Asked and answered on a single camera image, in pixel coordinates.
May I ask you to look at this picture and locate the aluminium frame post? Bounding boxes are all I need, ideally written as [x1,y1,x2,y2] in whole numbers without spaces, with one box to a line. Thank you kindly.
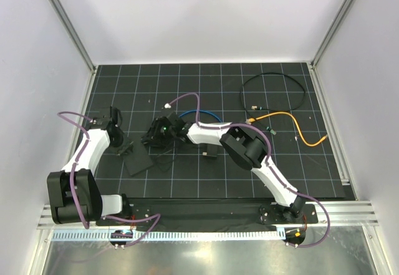
[310,0,355,69]
[49,0,96,73]

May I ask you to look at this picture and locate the white slotted cable duct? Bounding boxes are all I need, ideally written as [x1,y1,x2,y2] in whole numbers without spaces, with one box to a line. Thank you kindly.
[51,228,286,243]

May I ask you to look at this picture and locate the orange ethernet cable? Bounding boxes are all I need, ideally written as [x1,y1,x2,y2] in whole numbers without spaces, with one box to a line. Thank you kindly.
[246,112,329,148]

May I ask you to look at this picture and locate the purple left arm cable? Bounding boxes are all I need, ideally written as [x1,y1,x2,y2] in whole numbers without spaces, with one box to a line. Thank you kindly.
[57,111,161,246]

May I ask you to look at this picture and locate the black ethernet cable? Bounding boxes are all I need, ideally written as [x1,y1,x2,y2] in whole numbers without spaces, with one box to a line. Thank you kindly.
[239,72,306,135]

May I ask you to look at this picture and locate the aluminium front rail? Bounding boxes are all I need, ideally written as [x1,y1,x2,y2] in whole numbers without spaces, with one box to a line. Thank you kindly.
[37,200,378,230]

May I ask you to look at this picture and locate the left aluminium frame post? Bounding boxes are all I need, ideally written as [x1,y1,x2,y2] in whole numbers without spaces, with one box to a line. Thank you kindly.
[49,0,96,73]

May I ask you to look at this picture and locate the blue ethernet cable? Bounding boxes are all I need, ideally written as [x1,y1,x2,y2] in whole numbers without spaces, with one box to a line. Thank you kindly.
[179,109,224,125]

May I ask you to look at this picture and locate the thin black adapter cord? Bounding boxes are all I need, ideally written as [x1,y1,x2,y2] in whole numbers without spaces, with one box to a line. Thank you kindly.
[154,142,206,173]

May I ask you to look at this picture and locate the black power adapter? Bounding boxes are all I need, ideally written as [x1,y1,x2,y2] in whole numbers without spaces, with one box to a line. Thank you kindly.
[202,144,218,160]

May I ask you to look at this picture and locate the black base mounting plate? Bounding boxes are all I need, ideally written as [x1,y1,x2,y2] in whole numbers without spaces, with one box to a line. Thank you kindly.
[113,198,319,226]

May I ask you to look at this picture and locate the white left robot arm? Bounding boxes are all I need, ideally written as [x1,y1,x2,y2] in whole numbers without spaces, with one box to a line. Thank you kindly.
[47,107,133,229]

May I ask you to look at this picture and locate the black network switch box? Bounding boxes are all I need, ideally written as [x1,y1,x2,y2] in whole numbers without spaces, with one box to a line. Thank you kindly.
[122,143,154,176]

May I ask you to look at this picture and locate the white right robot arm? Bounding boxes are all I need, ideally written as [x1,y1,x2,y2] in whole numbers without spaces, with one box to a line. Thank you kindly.
[142,114,305,223]

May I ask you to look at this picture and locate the black grid mat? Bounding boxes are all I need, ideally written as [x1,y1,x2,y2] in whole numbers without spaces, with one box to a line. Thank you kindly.
[85,62,355,200]

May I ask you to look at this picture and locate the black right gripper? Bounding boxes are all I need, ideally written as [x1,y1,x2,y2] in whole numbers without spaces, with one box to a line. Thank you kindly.
[142,118,175,148]

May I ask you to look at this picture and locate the right aluminium frame post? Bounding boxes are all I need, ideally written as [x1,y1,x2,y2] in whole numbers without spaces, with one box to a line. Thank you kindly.
[310,0,355,69]

